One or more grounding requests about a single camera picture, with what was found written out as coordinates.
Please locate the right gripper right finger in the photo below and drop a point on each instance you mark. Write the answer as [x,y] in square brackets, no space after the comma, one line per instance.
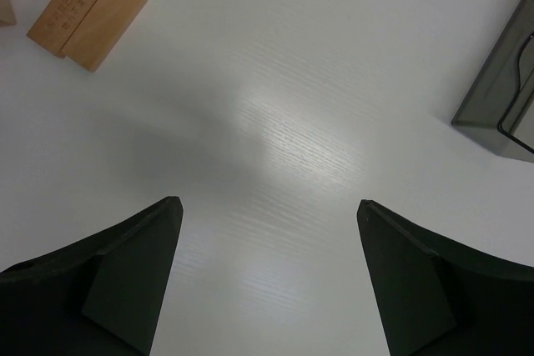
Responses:
[436,296]

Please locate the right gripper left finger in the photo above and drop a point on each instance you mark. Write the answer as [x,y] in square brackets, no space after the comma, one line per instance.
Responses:
[101,295]

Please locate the smoky transparent plastic bin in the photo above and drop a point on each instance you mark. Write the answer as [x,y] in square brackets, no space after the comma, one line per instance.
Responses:
[502,91]

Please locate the plain light wood plank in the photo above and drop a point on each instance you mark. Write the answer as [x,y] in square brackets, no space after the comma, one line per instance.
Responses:
[100,30]

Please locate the printed light wood plank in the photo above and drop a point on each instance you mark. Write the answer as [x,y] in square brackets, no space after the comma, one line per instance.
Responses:
[57,23]

